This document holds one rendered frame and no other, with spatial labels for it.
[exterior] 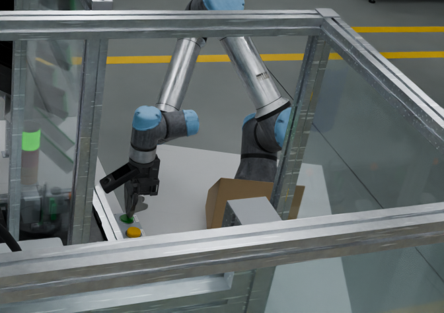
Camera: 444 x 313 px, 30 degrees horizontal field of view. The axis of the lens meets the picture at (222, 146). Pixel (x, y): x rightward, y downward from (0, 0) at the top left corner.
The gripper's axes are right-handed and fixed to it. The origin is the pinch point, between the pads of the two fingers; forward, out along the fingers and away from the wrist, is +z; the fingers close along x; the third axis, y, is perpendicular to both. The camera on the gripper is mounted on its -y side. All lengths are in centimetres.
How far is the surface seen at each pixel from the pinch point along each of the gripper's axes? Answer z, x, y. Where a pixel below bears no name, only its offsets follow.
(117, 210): 11.9, 17.4, 3.1
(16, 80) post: -57, -19, -38
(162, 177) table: 12.0, 32.9, 23.5
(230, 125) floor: 98, 198, 132
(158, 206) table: 12.0, 17.4, 17.0
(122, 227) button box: 1.9, -3.6, -2.3
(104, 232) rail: 2.2, -4.7, -8.0
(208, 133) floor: 98, 190, 114
